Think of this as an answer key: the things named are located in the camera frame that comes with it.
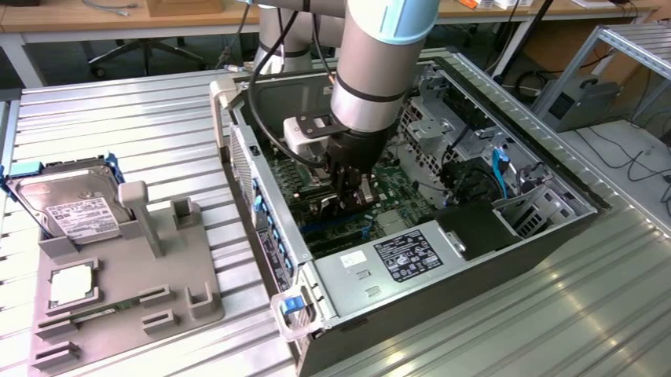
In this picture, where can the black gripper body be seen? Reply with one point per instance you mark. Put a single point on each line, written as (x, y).
(356, 151)

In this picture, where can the GPU card with black fan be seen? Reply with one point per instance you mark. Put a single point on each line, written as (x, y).
(324, 210)

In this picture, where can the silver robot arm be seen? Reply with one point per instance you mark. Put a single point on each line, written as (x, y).
(367, 59)

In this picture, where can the CPU socket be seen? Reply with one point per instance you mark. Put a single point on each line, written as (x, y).
(315, 176)

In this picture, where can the green motherboard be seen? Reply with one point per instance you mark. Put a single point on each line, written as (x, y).
(403, 192)

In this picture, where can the silver chipset heatsink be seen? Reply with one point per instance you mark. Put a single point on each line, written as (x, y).
(392, 223)

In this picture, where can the black expansion slot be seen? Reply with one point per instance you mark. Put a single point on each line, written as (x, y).
(340, 243)
(335, 235)

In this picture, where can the blue expansion slot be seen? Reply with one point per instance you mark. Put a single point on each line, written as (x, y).
(315, 228)

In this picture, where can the metal disk bay cage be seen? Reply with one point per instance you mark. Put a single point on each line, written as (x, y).
(424, 131)

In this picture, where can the grey power supply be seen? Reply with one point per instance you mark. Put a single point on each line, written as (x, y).
(356, 290)

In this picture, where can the slotted metal disk bay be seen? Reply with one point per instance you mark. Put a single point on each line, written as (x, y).
(530, 224)

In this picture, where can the open black PC case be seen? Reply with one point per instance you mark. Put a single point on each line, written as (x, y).
(471, 298)

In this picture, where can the small orange box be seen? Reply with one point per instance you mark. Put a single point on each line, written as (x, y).
(468, 4)

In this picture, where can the grey control box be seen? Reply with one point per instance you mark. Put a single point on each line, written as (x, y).
(587, 106)

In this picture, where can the grey parts rack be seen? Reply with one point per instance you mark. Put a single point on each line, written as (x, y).
(131, 275)

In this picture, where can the black office chair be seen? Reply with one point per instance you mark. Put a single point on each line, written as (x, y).
(147, 51)

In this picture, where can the small white box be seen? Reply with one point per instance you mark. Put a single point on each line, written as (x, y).
(511, 4)

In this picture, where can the cardboard box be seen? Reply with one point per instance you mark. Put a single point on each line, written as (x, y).
(177, 8)

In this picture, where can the silver hard disk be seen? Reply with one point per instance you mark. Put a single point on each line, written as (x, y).
(68, 196)

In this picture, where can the wooden desk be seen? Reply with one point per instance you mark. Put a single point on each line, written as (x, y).
(63, 17)
(576, 12)

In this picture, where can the green RAM stick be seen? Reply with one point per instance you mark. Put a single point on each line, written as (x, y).
(104, 310)

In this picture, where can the silver CPU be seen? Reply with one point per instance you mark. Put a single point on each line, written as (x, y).
(73, 284)

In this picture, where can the hard disk drive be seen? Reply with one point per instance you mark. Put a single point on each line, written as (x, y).
(25, 169)

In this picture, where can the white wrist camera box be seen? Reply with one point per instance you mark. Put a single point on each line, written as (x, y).
(301, 145)

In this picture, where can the black plastic duct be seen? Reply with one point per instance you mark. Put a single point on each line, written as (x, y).
(471, 228)

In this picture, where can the aluminium slat table frame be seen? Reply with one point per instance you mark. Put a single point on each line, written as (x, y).
(634, 43)

